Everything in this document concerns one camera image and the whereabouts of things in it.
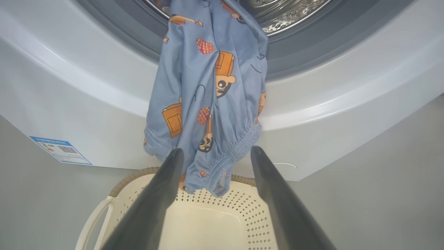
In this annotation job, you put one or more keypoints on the white front-load washing machine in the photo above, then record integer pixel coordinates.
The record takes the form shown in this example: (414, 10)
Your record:
(69, 86)

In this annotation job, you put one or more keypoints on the steel perforated washer drum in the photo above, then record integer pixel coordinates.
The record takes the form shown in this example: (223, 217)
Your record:
(288, 15)

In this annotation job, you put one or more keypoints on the blue energy label sticker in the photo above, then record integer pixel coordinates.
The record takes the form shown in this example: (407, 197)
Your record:
(59, 150)

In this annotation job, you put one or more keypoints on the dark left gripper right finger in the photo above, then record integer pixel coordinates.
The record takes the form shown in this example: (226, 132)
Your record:
(284, 215)

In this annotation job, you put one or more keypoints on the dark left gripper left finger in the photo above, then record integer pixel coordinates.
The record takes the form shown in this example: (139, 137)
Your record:
(152, 215)

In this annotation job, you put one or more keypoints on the blue cartoon print garment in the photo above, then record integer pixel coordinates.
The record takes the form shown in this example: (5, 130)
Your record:
(208, 97)

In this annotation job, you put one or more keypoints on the cream perforated laundry basket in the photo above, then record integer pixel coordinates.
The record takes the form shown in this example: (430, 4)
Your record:
(201, 225)

